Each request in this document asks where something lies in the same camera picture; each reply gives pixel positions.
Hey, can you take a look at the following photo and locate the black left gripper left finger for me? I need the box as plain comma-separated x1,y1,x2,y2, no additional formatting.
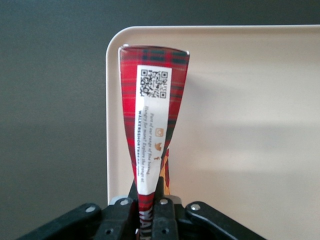
95,180,139,240

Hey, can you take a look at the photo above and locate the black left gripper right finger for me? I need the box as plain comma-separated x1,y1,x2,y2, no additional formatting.
151,174,181,240

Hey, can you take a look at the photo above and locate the red tartan cookie box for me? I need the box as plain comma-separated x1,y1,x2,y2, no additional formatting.
117,44,190,240

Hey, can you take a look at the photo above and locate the cream plastic tray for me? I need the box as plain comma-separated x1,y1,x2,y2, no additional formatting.
105,24,320,240

